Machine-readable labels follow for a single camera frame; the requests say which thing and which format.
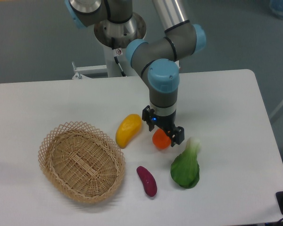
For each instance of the woven wicker basket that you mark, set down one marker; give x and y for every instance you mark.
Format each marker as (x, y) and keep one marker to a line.
(82, 162)

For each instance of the blue object top right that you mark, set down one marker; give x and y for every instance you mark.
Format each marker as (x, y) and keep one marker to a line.
(276, 7)

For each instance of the yellow mango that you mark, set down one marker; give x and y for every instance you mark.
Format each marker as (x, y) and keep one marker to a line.
(128, 129)

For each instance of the orange fruit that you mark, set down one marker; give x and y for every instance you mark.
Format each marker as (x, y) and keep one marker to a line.
(160, 139)

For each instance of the green bok choy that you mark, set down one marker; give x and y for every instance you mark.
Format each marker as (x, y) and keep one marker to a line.
(185, 170)

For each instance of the purple sweet potato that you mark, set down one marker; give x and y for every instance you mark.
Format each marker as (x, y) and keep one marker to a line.
(148, 181)

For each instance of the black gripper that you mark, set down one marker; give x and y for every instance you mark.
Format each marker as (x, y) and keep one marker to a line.
(166, 123)

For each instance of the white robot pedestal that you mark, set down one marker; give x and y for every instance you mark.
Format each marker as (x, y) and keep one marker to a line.
(113, 61)

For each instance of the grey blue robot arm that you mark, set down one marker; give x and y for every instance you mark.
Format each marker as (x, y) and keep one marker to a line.
(155, 63)

